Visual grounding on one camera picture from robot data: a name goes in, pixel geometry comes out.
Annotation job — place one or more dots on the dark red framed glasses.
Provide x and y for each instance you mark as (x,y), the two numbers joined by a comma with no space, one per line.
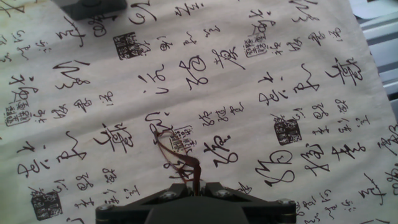
(194,168)

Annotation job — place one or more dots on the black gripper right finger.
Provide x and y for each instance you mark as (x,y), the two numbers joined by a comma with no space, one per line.
(273,213)

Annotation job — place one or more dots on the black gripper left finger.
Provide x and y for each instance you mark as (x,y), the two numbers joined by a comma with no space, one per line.
(124,213)

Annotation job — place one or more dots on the beige calligraphy print cloth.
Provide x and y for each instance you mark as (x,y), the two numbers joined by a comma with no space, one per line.
(248,93)

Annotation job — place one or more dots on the grey box small red button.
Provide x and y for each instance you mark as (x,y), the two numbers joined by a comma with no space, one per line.
(93,7)

